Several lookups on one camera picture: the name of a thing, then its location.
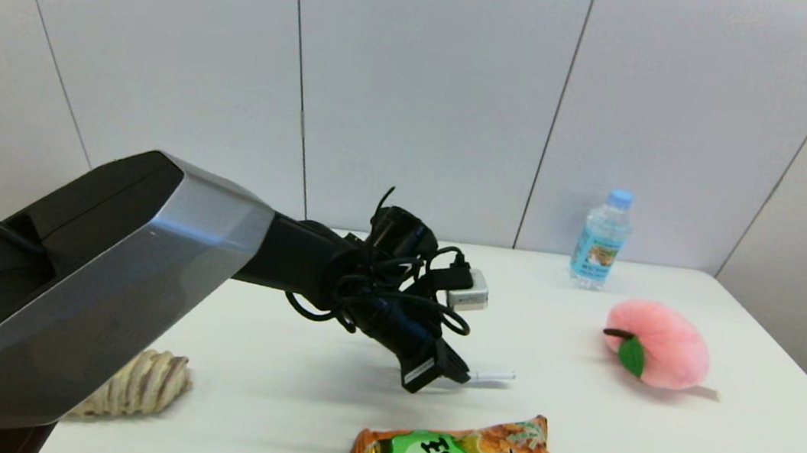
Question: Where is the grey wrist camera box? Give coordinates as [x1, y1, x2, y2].
[445, 265, 494, 315]

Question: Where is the clear water bottle blue cap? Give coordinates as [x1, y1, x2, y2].
[567, 184, 638, 294]

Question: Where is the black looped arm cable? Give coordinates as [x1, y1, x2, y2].
[280, 175, 489, 352]

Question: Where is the pink plush peach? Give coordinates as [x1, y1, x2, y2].
[595, 296, 734, 404]

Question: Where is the striped brown bread roll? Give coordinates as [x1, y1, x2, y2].
[66, 339, 197, 432]

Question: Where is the white pen with black tip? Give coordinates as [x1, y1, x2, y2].
[468, 367, 517, 389]

